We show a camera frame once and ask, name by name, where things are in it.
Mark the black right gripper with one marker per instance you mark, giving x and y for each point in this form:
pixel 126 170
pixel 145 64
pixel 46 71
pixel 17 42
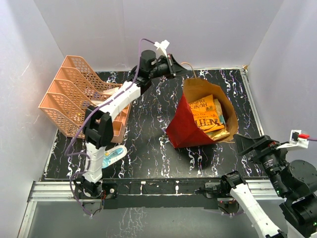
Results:
pixel 243 144

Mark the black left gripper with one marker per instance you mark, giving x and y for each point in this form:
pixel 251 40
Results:
pixel 175 69

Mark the gold teal kettle chips bag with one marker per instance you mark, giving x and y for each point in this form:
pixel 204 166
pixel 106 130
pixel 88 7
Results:
pixel 220 132

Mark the orange honey dijon chip bag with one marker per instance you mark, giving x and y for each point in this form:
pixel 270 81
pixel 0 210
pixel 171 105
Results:
pixel 204 113

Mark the red brown paper bag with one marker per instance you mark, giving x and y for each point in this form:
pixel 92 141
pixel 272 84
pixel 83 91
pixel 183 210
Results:
pixel 182 130

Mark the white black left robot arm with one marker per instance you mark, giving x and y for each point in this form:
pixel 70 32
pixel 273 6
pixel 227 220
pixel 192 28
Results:
pixel 98 127

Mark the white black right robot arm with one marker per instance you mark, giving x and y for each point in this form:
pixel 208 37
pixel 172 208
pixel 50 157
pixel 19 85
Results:
pixel 295 182

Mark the peach plastic file organizer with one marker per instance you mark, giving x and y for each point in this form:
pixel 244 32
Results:
pixel 74 88

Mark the blue white packaged item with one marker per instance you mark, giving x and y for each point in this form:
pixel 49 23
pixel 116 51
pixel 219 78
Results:
pixel 113 155

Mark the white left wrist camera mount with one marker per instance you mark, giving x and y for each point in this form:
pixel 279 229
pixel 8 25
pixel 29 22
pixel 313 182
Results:
pixel 161 47

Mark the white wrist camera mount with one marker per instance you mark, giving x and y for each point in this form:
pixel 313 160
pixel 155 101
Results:
pixel 297 141
pixel 161 47

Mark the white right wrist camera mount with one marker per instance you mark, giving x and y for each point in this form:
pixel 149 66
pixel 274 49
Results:
pixel 297 141

